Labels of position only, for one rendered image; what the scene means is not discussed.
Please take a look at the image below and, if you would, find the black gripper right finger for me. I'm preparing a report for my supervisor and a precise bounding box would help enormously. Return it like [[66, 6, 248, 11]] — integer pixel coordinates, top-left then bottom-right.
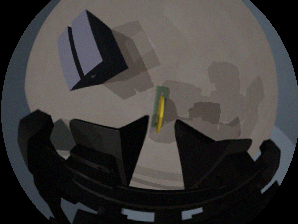
[[174, 119, 253, 189]]

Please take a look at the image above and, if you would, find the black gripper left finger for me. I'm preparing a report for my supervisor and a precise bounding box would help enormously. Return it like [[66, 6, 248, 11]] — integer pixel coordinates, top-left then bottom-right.
[[69, 116, 149, 186]]

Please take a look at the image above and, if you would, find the gold coin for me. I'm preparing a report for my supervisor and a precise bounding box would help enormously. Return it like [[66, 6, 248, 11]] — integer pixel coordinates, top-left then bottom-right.
[[156, 96, 164, 133]]

